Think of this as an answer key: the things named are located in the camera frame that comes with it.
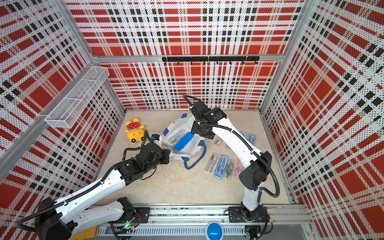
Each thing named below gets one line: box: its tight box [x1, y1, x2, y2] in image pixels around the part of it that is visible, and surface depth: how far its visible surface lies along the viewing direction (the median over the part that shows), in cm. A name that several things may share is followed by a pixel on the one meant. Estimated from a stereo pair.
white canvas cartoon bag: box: [156, 113, 207, 170], surface depth 100 cm
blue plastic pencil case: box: [174, 132, 194, 152], surface depth 103 cm
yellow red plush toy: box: [124, 118, 145, 144], surface depth 101 cm
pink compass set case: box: [234, 159, 245, 180], surface depth 90 cm
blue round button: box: [205, 221, 224, 240], surface depth 69 cm
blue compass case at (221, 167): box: [214, 155, 229, 180], surface depth 90 cm
